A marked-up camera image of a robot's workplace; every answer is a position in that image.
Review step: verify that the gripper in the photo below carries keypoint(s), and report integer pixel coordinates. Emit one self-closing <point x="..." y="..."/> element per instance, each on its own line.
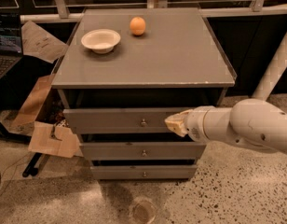
<point x="196" y="124"/>

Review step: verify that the grey top drawer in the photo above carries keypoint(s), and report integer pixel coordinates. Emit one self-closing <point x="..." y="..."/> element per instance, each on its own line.
<point x="119" y="120"/>

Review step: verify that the grey drawer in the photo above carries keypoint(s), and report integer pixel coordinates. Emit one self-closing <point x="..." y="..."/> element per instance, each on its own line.
<point x="144" y="172"/>
<point x="142" y="151"/>
<point x="119" y="120"/>

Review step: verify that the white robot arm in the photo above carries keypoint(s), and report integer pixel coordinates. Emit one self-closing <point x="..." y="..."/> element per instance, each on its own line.
<point x="252" y="124"/>

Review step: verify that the grey bottom drawer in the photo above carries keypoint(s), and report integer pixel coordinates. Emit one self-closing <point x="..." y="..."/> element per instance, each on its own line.
<point x="144" y="172"/>

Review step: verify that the grey drawer cabinet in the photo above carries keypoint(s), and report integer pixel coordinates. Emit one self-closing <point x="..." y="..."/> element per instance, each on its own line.
<point x="174" y="63"/>

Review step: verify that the grey middle drawer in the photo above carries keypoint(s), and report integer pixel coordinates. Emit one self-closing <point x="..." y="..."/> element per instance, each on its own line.
<point x="142" y="151"/>

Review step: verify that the round floor drain cover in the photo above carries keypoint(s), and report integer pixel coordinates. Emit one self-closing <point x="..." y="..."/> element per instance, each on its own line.
<point x="144" y="212"/>

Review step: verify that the orange fruit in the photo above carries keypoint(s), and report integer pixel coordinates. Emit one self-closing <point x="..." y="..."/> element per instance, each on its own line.
<point x="137" y="25"/>

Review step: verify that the white bowl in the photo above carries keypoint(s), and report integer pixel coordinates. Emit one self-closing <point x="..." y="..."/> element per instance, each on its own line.
<point x="101" y="41"/>

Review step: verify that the white diagonal pipe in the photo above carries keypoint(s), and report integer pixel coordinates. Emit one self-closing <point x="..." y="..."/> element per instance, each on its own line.
<point x="273" y="73"/>

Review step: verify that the cardboard box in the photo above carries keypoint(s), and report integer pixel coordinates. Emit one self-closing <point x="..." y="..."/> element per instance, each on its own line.
<point x="43" y="109"/>

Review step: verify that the white railing pipe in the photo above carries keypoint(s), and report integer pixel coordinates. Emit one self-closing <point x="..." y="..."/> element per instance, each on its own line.
<point x="204" y="12"/>

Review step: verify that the crumpled brown paper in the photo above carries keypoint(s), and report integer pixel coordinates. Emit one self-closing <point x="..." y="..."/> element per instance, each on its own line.
<point x="39" y="43"/>

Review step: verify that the black table leg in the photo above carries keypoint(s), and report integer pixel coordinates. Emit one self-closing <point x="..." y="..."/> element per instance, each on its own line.
<point x="6" y="135"/>

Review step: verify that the black laptop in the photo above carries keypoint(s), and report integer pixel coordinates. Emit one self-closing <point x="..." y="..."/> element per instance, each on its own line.
<point x="11" y="50"/>

